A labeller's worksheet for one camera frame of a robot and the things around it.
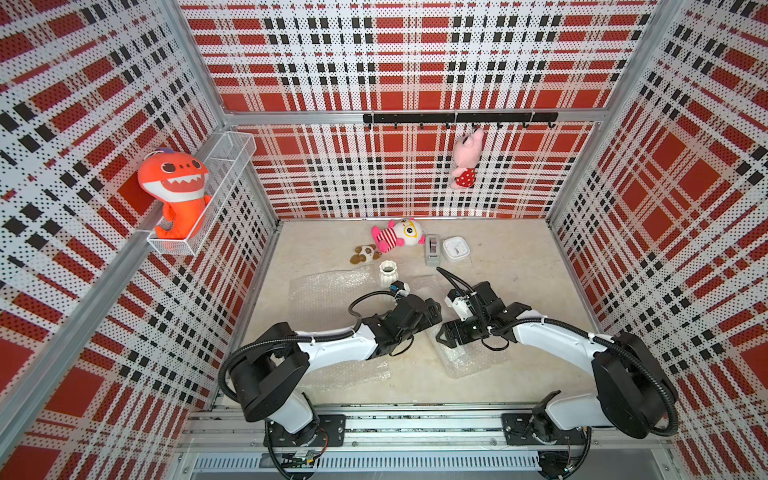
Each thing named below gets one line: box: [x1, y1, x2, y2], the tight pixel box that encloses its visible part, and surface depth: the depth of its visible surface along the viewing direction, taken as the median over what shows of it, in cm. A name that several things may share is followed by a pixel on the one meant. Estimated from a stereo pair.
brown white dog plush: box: [350, 244, 382, 265], surface depth 110 cm
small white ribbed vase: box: [379, 260, 399, 289], surface depth 88 cm
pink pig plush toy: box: [451, 128, 484, 190], surface depth 97 cm
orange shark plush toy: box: [138, 147, 212, 240], surface depth 64 cm
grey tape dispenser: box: [425, 234, 441, 267], surface depth 110 cm
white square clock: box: [442, 236, 471, 264], surface depth 110 cm
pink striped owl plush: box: [371, 218, 426, 253], surface depth 110 cm
